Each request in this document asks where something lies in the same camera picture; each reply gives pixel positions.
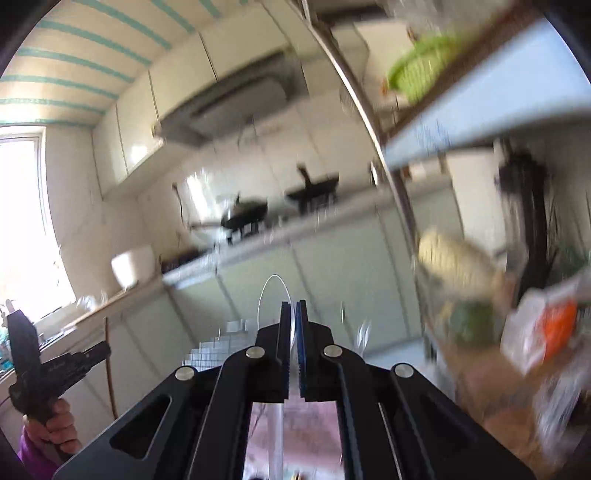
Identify clear plastic food jar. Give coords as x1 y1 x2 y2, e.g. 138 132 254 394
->
414 225 507 344

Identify kitchen window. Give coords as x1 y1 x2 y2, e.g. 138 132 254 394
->
0 124 78 325

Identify white upper cabinets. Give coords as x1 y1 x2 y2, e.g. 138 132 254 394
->
91 31 297 195

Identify green plastic basket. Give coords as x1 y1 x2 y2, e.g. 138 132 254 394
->
385 34 463 105

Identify black wok with lid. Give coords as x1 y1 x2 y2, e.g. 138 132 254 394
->
221 195 269 244

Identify clear plastic spoon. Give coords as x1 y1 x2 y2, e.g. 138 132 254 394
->
257 274 294 480

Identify black blender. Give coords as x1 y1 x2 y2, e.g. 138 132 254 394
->
495 147 556 306

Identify white plastic bag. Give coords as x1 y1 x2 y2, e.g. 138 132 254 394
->
500 281 583 376

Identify crumpled clear plastic bag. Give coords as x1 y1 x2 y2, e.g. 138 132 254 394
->
531 369 591 468

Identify kitchen counter cabinets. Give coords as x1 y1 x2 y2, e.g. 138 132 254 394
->
37 182 459 418

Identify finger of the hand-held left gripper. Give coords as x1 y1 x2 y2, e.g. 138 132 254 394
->
43 340 113 387

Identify person's left forearm purple sleeve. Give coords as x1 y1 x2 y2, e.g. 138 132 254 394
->
17 427 64 480

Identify metal shelf rack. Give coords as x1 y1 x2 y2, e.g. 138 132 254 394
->
295 0 591 370

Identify black frying pan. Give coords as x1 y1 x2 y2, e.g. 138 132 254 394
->
285 162 341 214

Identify person's left hand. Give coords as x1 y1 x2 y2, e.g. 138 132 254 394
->
23 398 84 460

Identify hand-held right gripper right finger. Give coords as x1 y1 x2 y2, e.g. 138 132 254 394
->
295 300 539 480

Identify grey range hood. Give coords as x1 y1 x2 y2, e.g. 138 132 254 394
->
154 51 310 146

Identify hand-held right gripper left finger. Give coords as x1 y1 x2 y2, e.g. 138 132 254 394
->
53 301 293 480

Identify white rice cooker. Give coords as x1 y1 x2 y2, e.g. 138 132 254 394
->
111 244 156 292

